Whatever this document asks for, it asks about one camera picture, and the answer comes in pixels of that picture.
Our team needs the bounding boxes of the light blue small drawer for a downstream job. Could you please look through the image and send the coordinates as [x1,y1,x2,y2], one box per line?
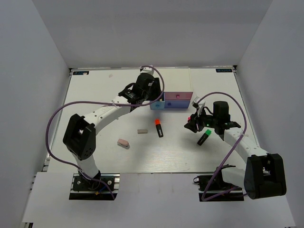
[150,95,165,110]

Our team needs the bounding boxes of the blue label sticker right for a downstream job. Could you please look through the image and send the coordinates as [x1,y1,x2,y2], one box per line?
[216,68,233,73]

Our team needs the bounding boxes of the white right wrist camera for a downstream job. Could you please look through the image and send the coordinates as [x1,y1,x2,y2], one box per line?
[191,96,206,117]

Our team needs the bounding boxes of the orange cap black highlighter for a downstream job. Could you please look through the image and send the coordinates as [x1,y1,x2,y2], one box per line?
[155,119,163,138]

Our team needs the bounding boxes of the green cap black highlighter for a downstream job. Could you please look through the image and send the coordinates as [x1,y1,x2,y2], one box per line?
[197,129,212,146]

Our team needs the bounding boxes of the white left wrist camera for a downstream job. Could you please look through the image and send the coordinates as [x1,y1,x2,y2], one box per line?
[140,67,154,76]

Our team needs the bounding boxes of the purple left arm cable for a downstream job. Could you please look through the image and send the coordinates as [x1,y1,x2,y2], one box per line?
[45,64,166,200]

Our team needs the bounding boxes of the white grey eraser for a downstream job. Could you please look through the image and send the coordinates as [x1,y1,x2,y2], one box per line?
[137,129,148,134]

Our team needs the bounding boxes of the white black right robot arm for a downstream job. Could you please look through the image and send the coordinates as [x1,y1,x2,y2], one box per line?
[184,101,287,200]

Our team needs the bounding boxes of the blue label sticker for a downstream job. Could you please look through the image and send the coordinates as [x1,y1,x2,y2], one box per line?
[73,71,89,76]
[216,68,233,73]

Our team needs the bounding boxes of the pink small drawer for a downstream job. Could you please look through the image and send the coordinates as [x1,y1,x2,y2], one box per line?
[164,92,193,100]

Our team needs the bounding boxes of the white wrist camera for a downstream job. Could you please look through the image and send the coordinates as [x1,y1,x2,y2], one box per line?
[191,96,206,117]
[140,67,154,76]

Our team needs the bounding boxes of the white drawer cabinet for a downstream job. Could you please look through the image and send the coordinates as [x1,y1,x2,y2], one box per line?
[158,68,193,92]

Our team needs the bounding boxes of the blue label sticker left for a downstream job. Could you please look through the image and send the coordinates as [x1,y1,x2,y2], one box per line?
[73,71,89,76]

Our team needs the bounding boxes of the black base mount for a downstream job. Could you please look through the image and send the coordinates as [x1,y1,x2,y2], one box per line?
[193,171,246,202]
[69,173,120,201]

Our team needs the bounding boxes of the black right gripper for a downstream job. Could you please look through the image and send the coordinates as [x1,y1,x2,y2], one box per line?
[184,107,219,133]

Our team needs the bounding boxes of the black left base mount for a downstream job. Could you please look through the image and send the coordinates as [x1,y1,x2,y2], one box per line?
[69,173,120,201]

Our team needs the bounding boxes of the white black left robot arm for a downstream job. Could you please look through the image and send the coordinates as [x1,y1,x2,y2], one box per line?
[63,73,161,190]

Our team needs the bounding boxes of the pink white eraser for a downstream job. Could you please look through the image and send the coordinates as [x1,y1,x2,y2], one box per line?
[117,139,130,148]

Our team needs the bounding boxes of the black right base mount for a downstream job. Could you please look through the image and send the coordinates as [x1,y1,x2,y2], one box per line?
[193,171,246,202]

